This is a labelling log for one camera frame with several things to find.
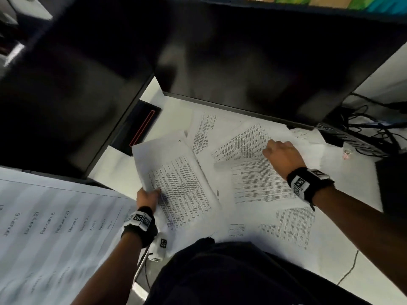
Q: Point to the person's left hand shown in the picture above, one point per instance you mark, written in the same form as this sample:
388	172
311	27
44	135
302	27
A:
147	198

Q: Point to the person's right hand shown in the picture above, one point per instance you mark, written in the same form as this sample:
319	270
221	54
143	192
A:
285	158

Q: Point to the person's left thumb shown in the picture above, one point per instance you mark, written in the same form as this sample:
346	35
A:
156	195

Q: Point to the person's right fingers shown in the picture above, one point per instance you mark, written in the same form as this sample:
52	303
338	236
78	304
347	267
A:
276	146

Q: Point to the large text-printed page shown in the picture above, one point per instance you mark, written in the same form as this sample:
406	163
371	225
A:
181	187

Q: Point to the person's right forearm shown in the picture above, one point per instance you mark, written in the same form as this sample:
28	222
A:
362	230

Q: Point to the person's left forearm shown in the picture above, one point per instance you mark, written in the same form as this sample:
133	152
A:
109	273

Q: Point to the black left wrist band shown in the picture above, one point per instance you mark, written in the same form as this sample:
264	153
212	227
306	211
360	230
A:
140	222

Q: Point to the black wrist band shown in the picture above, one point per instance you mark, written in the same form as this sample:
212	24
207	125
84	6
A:
140	222
306	184

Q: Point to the pile of printed paper sheets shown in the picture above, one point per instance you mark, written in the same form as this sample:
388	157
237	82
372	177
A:
254	184

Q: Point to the black right wrist band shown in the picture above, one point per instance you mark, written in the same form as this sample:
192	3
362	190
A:
306	184

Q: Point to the black monitor base red stripe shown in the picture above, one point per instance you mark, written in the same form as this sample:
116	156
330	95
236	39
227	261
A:
141	125

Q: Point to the small pink clip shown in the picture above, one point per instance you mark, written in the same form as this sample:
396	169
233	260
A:
348	154

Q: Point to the black docking station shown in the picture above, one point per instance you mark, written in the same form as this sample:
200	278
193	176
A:
348	138

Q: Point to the black computer monitor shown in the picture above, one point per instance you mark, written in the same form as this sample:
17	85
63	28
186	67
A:
66	92
270	57

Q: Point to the large white calendar sheet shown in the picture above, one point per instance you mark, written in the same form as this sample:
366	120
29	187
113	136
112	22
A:
54	238

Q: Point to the person's black shirt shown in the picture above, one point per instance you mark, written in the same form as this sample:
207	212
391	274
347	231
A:
241	276

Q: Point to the black box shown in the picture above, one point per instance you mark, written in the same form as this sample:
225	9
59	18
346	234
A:
392	185

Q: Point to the row of coloured sticky notes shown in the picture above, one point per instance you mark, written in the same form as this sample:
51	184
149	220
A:
337	2

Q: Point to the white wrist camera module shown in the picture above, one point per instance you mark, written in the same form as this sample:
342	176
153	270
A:
158	248

